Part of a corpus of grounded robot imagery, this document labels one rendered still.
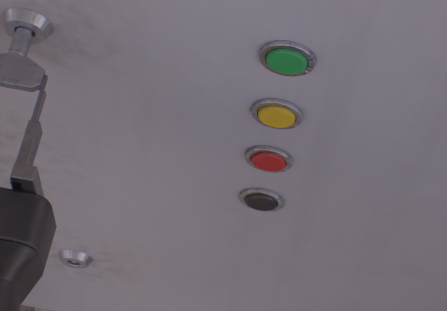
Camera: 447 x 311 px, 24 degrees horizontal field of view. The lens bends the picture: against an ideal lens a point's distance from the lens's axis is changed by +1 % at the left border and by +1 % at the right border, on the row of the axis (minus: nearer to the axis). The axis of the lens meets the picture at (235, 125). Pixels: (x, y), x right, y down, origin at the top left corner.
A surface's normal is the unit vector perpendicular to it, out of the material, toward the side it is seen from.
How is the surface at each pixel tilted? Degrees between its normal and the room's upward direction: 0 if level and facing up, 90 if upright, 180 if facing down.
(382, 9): 90
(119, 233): 90
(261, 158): 90
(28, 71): 0
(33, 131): 0
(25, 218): 11
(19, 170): 0
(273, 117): 90
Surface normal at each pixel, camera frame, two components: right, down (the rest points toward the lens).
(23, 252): 0.54, -0.09
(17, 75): 0.06, -0.48
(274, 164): -0.17, 0.86
